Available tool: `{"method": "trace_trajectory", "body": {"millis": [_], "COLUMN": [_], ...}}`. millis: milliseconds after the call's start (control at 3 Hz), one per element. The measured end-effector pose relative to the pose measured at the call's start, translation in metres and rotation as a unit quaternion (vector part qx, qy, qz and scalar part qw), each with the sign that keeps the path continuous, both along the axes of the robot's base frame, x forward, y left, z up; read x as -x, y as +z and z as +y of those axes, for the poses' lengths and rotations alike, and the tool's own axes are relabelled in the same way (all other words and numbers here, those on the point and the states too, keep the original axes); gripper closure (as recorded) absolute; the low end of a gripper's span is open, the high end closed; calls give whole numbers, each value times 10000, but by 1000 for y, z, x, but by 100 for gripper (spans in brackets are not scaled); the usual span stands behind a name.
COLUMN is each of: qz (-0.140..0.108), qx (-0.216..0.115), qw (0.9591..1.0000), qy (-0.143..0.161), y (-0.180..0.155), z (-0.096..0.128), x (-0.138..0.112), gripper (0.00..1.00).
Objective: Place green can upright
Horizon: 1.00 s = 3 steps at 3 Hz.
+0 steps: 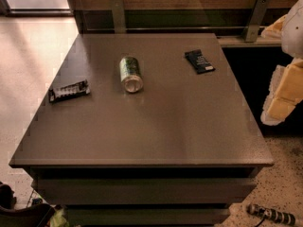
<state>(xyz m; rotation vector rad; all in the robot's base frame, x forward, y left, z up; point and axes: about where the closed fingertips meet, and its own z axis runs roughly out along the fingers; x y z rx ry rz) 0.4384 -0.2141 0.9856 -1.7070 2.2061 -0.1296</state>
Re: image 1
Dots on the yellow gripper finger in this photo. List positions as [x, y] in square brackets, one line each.
[274, 31]
[285, 92]

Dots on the green soda can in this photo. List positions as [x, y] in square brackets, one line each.
[130, 75]

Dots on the dark chocolate bar wrapper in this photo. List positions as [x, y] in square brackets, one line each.
[200, 64]

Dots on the grey drawer cabinet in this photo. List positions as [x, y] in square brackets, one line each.
[177, 153]

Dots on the black snack bar wrapper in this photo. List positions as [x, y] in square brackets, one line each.
[56, 94]

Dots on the green crumpled bag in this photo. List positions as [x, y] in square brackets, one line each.
[58, 219]

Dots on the dark chair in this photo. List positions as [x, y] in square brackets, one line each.
[34, 216]

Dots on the left metal bracket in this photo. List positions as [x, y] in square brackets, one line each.
[118, 14]

